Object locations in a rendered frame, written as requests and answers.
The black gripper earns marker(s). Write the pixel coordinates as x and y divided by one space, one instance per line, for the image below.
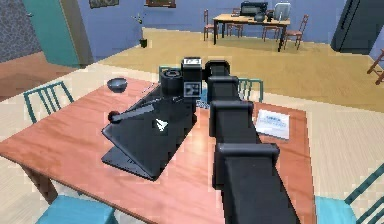
171 83

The black laptop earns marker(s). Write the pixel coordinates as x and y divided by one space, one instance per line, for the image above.
146 143

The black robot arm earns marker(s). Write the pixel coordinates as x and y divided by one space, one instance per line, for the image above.
246 186

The dark grey bowl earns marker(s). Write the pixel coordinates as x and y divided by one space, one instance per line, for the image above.
117 85

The orange wooden table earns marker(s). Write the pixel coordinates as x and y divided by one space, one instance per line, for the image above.
83 160

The green house plant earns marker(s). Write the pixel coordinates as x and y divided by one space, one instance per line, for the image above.
143 42

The teal metal chair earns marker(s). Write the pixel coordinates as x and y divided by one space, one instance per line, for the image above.
250 88
76 210
333 211
46 96

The teal room door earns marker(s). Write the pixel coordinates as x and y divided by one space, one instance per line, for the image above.
53 33

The brown framed picture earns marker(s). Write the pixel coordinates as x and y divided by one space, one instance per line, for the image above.
160 2

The brown wooden chair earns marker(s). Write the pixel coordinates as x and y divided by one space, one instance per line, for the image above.
295 32
378 66
207 26
270 29
235 27

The dark framed picture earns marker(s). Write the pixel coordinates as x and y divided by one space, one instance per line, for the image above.
103 2

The white book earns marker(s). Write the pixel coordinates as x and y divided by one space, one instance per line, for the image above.
272 124

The light wooden table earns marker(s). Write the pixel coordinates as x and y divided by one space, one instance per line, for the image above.
246 20

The black microwave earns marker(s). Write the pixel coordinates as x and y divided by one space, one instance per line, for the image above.
251 8

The dark grey kettle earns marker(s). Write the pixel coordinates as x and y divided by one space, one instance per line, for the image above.
259 17

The grey white appliance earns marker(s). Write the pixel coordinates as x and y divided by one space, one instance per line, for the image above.
282 10

